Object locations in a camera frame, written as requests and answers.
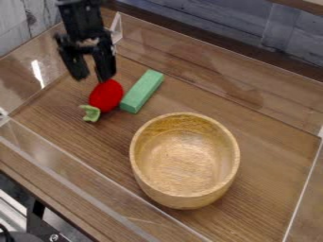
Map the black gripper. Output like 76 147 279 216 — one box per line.
53 28 116 82

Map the red plush fruit green stem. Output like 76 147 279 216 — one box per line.
80 78 124 122

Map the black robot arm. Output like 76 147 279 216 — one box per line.
53 0 116 83

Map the green rectangular block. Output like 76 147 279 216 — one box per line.
120 69 164 113

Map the wooden bowl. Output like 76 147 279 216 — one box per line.
129 112 242 210

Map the clear acrylic corner bracket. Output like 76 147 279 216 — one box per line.
109 13 123 43

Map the clear acrylic enclosure wall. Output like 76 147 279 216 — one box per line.
0 11 323 242

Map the black table leg frame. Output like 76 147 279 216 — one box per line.
27 199 71 242

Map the black cable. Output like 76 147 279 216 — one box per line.
0 223 17 242

